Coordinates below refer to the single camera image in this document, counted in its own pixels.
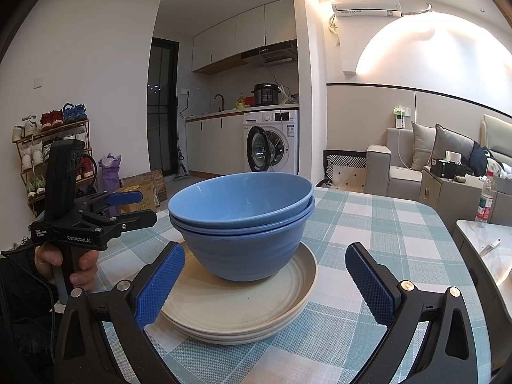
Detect grey side cabinet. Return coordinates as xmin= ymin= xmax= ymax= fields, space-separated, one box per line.
xmin=418 ymin=165 xmax=512 ymax=225

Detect black range hood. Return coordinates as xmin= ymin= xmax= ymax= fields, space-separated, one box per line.
xmin=241 ymin=42 xmax=299 ymax=67

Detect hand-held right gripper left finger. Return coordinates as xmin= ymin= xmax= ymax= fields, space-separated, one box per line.
xmin=53 ymin=241 xmax=187 ymax=384

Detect shoe rack with shoes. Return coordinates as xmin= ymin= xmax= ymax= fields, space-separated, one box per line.
xmin=12 ymin=102 xmax=95 ymax=201

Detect black glass door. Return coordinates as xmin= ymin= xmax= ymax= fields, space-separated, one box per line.
xmin=146 ymin=37 xmax=180 ymax=179

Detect purple bag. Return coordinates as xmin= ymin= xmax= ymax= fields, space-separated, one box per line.
xmin=98 ymin=152 xmax=122 ymax=205

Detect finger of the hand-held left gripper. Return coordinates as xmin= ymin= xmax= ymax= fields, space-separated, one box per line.
xmin=85 ymin=209 xmax=158 ymax=231
xmin=74 ymin=191 xmax=144 ymax=217

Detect dark jacket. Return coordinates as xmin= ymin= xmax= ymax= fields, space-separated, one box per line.
xmin=469 ymin=140 xmax=495 ymax=177

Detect white handled knife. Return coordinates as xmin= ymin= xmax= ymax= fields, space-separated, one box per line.
xmin=479 ymin=238 xmax=502 ymax=257

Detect bed with padded headboard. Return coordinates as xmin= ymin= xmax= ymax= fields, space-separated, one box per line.
xmin=482 ymin=114 xmax=512 ymax=177

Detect grey sofa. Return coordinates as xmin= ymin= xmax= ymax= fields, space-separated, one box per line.
xmin=363 ymin=127 xmax=487 ymax=197

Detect marble coffee table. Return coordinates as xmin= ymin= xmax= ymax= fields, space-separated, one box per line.
xmin=453 ymin=219 xmax=512 ymax=301

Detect white air conditioner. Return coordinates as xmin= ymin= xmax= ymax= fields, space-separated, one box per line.
xmin=331 ymin=0 xmax=402 ymax=18

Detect clear water bottle red label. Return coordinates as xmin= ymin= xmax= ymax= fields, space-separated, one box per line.
xmin=475 ymin=170 xmax=496 ymax=224

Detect white wall cabinets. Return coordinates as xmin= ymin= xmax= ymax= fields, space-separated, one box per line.
xmin=191 ymin=0 xmax=299 ymax=75

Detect grey cushion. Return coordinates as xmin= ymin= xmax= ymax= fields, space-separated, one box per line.
xmin=410 ymin=122 xmax=437 ymax=171
xmin=431 ymin=124 xmax=477 ymax=165

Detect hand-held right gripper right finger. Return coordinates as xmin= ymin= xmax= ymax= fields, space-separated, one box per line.
xmin=345 ymin=242 xmax=478 ymax=384

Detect person's left hand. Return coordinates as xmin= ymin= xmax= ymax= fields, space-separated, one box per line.
xmin=34 ymin=244 xmax=99 ymax=291

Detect black open box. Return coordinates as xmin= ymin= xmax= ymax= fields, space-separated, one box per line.
xmin=429 ymin=159 xmax=468 ymax=179

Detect wooden shoe rack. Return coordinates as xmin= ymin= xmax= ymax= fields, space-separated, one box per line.
xmin=12 ymin=117 xmax=95 ymax=217

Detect black pressure cooker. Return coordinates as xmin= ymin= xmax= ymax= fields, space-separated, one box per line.
xmin=251 ymin=83 xmax=281 ymax=108

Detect white washing machine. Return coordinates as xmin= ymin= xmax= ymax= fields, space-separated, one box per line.
xmin=242 ymin=109 xmax=300 ymax=176

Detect cardboard box on floor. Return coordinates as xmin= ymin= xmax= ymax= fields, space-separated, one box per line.
xmin=121 ymin=170 xmax=168 ymax=205

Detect white kitchen base cabinet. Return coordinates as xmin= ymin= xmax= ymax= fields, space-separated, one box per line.
xmin=184 ymin=108 xmax=246 ymax=175

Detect teal checked tablecloth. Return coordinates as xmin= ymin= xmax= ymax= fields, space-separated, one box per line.
xmin=96 ymin=186 xmax=481 ymax=384

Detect white wall socket panel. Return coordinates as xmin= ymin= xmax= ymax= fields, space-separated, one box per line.
xmin=393 ymin=105 xmax=414 ymax=129

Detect upright floor mop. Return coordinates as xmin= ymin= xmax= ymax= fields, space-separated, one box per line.
xmin=173 ymin=95 xmax=193 ymax=181

